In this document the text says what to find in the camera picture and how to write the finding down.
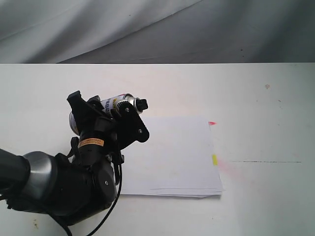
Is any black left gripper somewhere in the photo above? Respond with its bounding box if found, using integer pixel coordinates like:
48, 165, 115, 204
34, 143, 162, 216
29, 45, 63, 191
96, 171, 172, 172
67, 90, 123, 167

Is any white spray paint can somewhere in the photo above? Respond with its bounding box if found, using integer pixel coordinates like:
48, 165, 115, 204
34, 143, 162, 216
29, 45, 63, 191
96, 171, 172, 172
68, 93, 149, 135

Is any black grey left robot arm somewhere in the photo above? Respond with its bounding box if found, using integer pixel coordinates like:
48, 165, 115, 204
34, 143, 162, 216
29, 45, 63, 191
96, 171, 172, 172
0, 91, 124, 226

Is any grey backdrop cloth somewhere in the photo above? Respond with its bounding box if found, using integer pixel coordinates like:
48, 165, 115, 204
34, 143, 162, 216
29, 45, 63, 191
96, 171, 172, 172
0, 0, 315, 64

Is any white paper stack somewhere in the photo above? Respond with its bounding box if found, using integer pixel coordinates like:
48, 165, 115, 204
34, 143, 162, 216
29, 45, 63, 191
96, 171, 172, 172
122, 116, 223, 198

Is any black wrist camera mount plate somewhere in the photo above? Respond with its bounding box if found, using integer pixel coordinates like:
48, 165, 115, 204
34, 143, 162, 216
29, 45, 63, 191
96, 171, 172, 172
114, 103, 150, 150

